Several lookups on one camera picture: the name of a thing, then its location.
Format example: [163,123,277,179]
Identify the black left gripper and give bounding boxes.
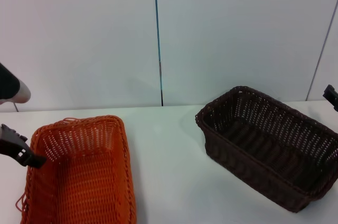
[0,123,48,169]

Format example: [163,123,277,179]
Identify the orange woven plastic basket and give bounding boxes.
[15,115,137,224]

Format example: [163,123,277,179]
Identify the dark brown woven basket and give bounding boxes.
[195,85,338,213]

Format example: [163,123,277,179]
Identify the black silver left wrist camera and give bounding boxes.
[0,62,32,105]

